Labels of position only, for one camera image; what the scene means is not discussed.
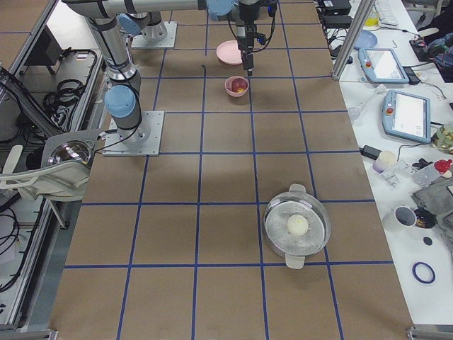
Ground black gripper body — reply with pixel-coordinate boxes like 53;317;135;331
236;1;266;53

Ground red yellow apple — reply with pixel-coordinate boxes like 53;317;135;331
231;78;248;94

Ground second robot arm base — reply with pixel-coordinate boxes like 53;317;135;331
117;12;178;50

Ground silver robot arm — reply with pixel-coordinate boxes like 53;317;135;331
66;1;276;156

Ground pink plate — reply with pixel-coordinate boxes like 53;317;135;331
216;40;242;66

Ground small pink bowl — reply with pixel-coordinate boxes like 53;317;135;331
224;76;249;98

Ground light blue plate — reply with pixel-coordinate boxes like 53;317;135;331
354;30;378;50

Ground far teach pendant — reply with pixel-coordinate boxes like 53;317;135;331
357;48;409;84

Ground teach pendant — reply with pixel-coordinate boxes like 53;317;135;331
357;48;409;84
382;90;431;144

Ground black power adapter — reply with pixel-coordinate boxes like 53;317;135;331
359;145;382;161

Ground near teach pendant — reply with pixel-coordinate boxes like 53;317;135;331
382;90;431;144

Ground lavender white cup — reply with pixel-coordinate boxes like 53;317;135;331
372;151;397;173

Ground steel steamer pot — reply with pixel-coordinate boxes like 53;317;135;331
263;183;331;270

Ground white steamed bun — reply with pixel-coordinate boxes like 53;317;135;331
286;214;309;236

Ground glass dome lid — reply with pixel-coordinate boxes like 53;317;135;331
47;140;92;165

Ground baby bottle red cap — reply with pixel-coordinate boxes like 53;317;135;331
412;159;452;187

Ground white mug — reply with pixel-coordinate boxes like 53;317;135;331
391;205;417;227

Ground white cloth bag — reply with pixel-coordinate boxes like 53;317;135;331
1;145;90;202

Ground grey folded cloth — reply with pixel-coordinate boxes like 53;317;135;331
412;178;452;251

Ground aluminium frame post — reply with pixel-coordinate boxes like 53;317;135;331
331;0;374;81

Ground blue rubber ring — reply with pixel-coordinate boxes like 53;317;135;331
411;261;436;285

